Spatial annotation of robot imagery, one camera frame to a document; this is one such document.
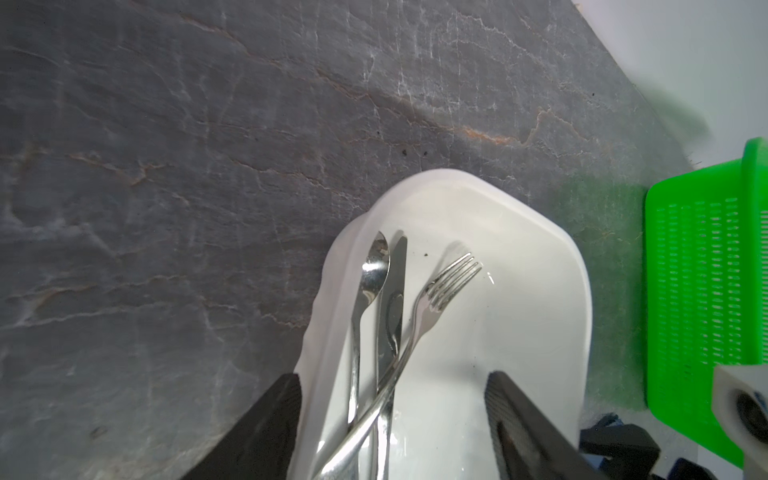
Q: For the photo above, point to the green plastic basket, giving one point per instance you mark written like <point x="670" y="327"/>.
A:
<point x="706" y="263"/>

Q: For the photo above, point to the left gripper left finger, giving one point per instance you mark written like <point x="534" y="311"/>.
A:
<point x="261" y="443"/>

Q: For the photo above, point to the silver knife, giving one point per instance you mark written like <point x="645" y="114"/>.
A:
<point x="389" y="330"/>

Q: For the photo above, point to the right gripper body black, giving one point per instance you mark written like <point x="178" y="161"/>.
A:
<point x="618" y="450"/>

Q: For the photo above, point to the white rectangular dish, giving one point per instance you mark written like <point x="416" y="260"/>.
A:
<point x="528" y="313"/>

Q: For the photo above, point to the silver fork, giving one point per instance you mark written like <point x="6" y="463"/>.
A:
<point x="431" y="302"/>

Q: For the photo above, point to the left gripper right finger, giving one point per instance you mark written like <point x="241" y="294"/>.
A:
<point x="526" y="444"/>

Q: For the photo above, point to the silver spoon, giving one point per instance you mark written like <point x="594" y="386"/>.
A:
<point x="375" y="270"/>

